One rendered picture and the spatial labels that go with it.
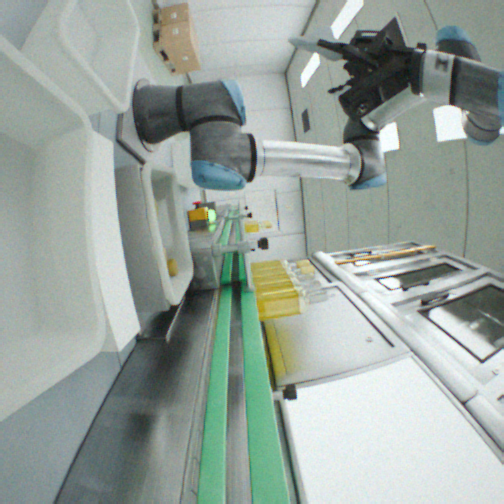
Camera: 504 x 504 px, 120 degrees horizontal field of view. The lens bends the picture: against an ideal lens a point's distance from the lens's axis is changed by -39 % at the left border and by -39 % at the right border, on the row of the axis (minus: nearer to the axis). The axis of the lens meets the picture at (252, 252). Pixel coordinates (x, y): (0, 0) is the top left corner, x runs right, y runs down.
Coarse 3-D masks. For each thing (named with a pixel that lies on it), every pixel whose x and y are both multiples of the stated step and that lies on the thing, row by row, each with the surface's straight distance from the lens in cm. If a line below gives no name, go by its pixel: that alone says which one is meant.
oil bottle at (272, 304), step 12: (288, 288) 58; (300, 288) 58; (264, 300) 54; (276, 300) 54; (288, 300) 55; (300, 300) 56; (264, 312) 55; (276, 312) 56; (288, 312) 56; (300, 312) 57
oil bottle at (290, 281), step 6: (258, 282) 63; (264, 282) 63; (270, 282) 62; (276, 282) 62; (282, 282) 61; (288, 282) 61; (294, 282) 61; (300, 282) 62; (258, 288) 60; (264, 288) 59; (270, 288) 59; (276, 288) 59
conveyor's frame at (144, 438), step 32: (224, 256) 85; (192, 320) 44; (160, 352) 38; (192, 352) 36; (128, 384) 35; (160, 384) 33; (192, 384) 31; (128, 416) 31; (160, 416) 29; (192, 416) 29; (96, 448) 30; (128, 448) 28; (160, 448) 27; (192, 448) 27; (96, 480) 28; (128, 480) 26; (160, 480) 25
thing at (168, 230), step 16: (144, 176) 34; (160, 176) 46; (176, 176) 49; (144, 192) 35; (160, 192) 50; (176, 192) 49; (160, 208) 50; (176, 208) 49; (160, 224) 50; (176, 224) 49; (160, 240) 34; (176, 240) 50; (160, 256) 34; (176, 256) 51; (160, 272) 36; (192, 272) 50; (176, 288) 42; (176, 304) 38
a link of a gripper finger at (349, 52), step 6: (318, 42) 40; (324, 42) 40; (330, 42) 40; (336, 42) 39; (330, 48) 39; (336, 48) 39; (342, 48) 38; (348, 48) 38; (354, 48) 39; (342, 54) 39; (348, 54) 39; (354, 54) 38; (360, 54) 39; (348, 60) 40; (360, 60) 39
